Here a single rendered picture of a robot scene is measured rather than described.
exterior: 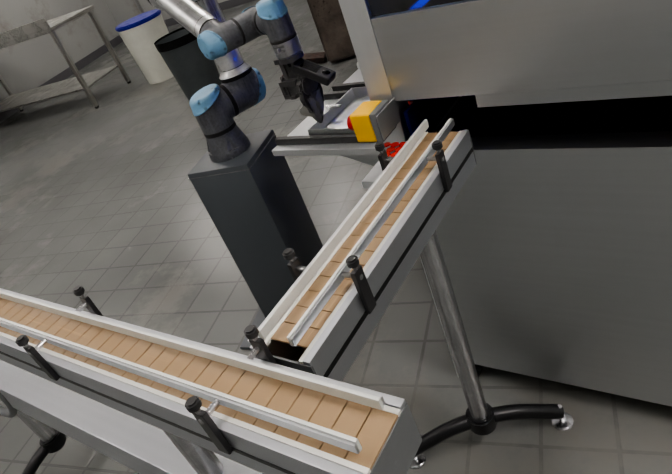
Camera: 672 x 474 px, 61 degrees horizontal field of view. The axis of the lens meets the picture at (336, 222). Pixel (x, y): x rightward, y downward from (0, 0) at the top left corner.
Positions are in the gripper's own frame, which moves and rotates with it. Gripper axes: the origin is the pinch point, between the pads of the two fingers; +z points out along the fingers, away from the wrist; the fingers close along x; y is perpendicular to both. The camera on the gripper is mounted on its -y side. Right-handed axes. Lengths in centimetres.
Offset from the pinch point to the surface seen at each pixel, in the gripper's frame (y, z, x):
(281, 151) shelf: 9.5, 3.9, 11.1
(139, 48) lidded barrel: 467, 39, -292
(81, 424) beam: 36, 36, 92
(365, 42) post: -31.0, -23.8, 12.5
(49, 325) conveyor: 15, -2, 88
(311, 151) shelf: -1.6, 4.3, 11.1
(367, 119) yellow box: -31.2, -9.6, 21.7
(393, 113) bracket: -33.9, -7.1, 14.9
